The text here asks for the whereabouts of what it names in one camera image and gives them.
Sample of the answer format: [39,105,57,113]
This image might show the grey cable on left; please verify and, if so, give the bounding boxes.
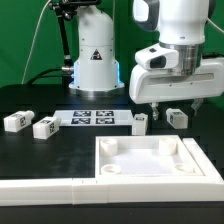
[21,0,51,85]

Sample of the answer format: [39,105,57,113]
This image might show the white L-shaped obstacle wall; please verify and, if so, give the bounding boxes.
[0,138,224,206]

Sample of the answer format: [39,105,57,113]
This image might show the black camera stand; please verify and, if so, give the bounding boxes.
[48,0,103,68]

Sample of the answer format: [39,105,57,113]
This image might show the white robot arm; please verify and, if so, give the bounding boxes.
[69,0,224,108]

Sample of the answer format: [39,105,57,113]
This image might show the black cables at base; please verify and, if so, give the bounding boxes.
[26,65,75,85]

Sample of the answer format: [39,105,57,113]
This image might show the white fiducial marker plate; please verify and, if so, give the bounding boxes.
[54,110,133,126]

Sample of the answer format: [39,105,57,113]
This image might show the white square tabletop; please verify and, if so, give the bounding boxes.
[95,135,204,177]

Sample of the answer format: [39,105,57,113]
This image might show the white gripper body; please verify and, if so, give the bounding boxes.
[129,59,224,104]

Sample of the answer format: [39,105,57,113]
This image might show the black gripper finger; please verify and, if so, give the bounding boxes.
[149,102,159,121]
[191,98,204,115]

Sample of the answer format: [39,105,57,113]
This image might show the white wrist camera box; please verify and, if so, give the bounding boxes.
[135,44,179,70]

